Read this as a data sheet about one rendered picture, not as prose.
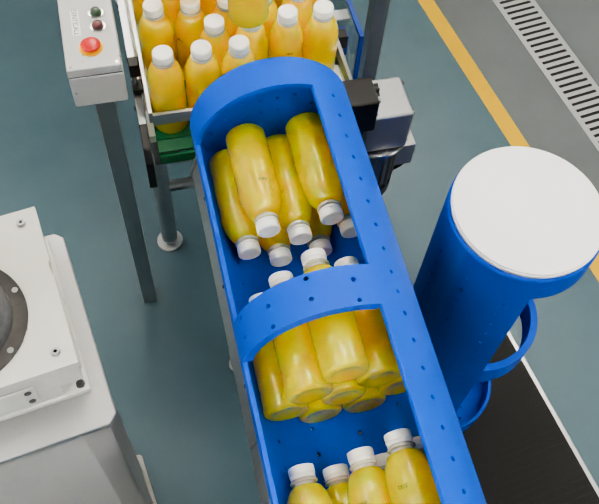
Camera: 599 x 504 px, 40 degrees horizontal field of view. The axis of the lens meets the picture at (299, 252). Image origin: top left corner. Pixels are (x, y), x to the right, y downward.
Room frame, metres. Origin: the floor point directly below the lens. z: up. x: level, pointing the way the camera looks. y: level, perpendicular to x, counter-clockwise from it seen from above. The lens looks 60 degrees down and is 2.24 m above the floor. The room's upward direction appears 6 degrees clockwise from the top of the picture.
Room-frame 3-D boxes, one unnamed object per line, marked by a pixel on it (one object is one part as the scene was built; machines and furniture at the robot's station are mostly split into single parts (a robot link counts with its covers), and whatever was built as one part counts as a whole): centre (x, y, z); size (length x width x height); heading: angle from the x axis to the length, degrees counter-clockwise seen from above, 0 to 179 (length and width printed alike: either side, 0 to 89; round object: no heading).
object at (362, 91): (1.10, -0.08, 0.95); 0.10 x 0.07 x 0.10; 108
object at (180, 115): (1.07, 0.12, 0.96); 0.40 x 0.01 x 0.03; 108
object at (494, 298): (0.84, -0.40, 0.59); 0.28 x 0.28 x 0.88
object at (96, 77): (1.10, 0.44, 1.05); 0.20 x 0.10 x 0.10; 18
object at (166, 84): (1.06, 0.29, 0.99); 0.07 x 0.07 x 0.19
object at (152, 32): (1.18, 0.33, 0.99); 0.07 x 0.07 x 0.19
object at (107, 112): (1.10, 0.44, 0.50); 0.04 x 0.04 x 1.00; 18
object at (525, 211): (0.84, -0.40, 1.03); 0.28 x 0.28 x 0.01
